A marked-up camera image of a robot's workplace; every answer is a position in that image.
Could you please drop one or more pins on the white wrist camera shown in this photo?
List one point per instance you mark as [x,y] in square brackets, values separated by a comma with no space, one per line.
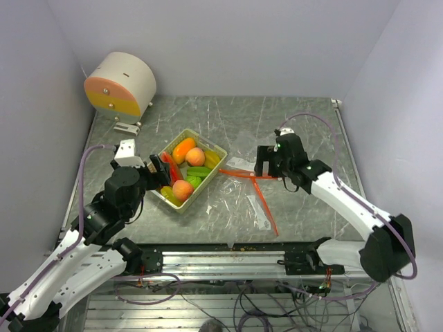
[127,156]
[283,132]

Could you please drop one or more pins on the clear bag orange zipper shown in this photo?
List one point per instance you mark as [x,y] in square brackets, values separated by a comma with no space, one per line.
[242,158]

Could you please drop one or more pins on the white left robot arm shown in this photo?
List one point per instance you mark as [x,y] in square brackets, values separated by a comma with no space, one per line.
[59,283]

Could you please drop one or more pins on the green toy round vegetable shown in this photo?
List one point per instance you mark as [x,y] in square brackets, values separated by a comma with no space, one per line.
[195,181]

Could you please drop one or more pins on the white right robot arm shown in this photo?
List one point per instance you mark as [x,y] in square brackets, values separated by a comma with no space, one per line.
[387,241]

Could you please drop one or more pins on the green toy leaf vegetable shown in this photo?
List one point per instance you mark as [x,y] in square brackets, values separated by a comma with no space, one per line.
[201,172]

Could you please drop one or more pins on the toy peach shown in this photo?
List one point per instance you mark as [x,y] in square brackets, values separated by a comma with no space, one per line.
[195,157]
[182,190]

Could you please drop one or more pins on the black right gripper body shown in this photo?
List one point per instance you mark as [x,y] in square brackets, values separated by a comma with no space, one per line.
[280,167]

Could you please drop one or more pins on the round cream drawer box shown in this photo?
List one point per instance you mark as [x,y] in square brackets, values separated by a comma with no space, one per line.
[121,88]

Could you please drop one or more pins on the yellow toy fruit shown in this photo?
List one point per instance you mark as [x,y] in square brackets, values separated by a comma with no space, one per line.
[167,193]

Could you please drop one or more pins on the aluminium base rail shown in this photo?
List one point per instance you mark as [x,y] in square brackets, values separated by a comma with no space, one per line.
[242,261]

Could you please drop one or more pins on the toy watermelon slice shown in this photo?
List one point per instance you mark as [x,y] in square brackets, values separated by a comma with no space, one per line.
[175,172]

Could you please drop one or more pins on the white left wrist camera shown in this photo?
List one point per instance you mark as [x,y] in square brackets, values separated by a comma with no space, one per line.
[127,156]

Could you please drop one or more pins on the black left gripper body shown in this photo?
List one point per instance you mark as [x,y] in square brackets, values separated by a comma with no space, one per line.
[147,180]

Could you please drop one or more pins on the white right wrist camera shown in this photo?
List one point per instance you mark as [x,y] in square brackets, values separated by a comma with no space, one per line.
[283,132]

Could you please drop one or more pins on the yellow toy starfruit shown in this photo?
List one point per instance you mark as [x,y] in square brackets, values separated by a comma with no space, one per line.
[211,159]

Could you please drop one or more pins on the orange toy mango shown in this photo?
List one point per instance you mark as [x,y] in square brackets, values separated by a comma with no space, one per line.
[180,151]

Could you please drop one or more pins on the pale green plastic basket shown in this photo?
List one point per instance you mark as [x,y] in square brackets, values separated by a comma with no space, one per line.
[204,144]

